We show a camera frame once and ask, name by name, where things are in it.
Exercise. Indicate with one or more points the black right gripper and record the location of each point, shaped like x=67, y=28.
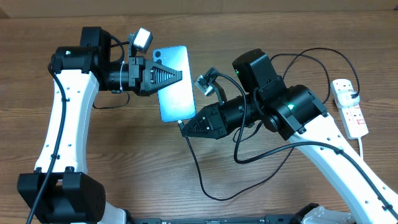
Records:
x=218, y=127

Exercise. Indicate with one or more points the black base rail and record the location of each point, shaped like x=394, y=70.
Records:
x=242, y=219

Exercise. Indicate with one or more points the white charger plug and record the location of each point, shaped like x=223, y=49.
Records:
x=346, y=99

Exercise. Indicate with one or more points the white power strip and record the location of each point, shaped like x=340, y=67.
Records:
x=352, y=117

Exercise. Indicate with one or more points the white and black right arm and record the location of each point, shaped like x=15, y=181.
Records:
x=303, y=121

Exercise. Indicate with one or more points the blue smartphone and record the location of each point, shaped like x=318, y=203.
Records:
x=176, y=102

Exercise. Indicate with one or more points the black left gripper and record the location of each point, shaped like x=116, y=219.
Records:
x=147, y=73

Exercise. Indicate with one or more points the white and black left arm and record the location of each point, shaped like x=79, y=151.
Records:
x=59, y=190

